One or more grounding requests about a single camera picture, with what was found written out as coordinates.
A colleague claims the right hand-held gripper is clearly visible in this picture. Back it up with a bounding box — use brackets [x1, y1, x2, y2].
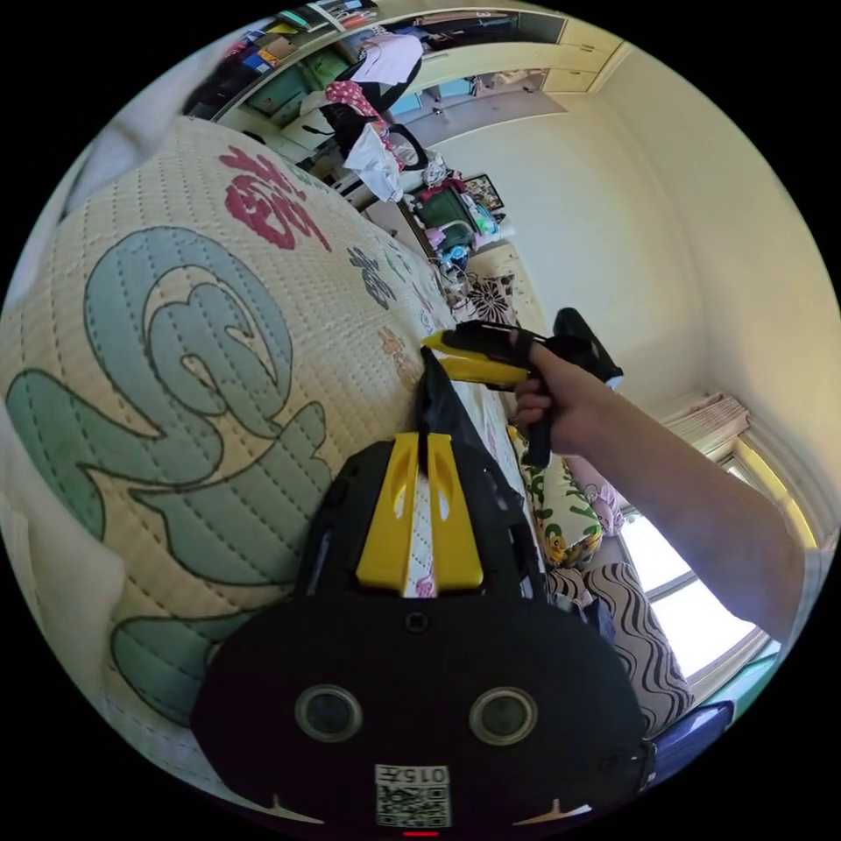
[420, 307, 625, 470]

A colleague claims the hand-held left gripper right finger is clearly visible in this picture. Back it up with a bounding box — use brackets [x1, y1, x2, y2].
[428, 433, 484, 591]

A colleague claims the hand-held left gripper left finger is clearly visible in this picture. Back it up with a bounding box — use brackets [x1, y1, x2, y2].
[357, 432, 420, 590]

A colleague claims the black t-shirt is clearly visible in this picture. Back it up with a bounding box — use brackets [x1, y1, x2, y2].
[413, 346, 528, 521]

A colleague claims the person's right forearm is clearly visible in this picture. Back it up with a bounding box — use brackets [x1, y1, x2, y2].
[558, 378, 810, 647]

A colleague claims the person's right hand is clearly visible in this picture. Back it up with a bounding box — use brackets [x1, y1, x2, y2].
[508, 330, 616, 456]

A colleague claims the black white flower cushion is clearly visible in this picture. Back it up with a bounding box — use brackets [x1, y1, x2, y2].
[467, 275, 519, 328]

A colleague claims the yellow green printed pillow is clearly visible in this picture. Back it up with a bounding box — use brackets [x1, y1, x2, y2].
[509, 425, 604, 568]

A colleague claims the pink pillow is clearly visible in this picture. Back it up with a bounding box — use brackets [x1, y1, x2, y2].
[568, 456, 626, 530]

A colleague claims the bed with printed quilt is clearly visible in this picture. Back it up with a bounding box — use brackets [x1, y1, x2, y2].
[0, 117, 548, 816]

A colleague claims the wavy striped cushion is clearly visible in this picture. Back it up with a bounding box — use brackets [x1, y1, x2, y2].
[548, 560, 696, 739]

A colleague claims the window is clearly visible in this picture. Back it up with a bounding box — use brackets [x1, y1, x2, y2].
[616, 433, 819, 688]

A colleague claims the pale folded curtain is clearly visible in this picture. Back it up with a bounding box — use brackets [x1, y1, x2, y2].
[661, 392, 752, 449]

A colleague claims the chair draped with clothes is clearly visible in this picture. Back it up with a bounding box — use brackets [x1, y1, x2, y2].
[320, 31, 445, 206]

